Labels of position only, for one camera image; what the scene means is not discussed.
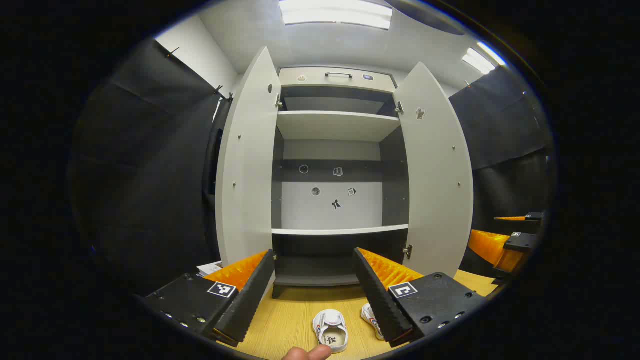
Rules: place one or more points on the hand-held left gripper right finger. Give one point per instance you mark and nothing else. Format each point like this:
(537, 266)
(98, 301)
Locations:
(380, 295)

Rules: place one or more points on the large ceiling light panel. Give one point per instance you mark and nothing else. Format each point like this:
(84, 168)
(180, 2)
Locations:
(335, 14)

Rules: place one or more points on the white and grey shoe cabinet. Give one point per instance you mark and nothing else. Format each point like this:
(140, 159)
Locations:
(330, 125)

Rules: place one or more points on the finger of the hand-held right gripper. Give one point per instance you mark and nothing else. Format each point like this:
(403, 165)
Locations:
(520, 242)
(534, 216)

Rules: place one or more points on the small white shoe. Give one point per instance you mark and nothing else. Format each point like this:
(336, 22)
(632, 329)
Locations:
(370, 316)
(330, 325)

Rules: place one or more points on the white shoe cabinet door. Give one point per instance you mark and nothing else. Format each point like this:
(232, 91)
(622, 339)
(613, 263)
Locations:
(435, 190)
(250, 175)

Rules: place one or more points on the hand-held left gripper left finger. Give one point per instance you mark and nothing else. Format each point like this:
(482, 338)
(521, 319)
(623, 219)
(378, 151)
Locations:
(250, 295)

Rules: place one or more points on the black backdrop cloth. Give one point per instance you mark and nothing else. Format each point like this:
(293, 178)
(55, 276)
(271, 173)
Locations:
(505, 130)
(145, 175)

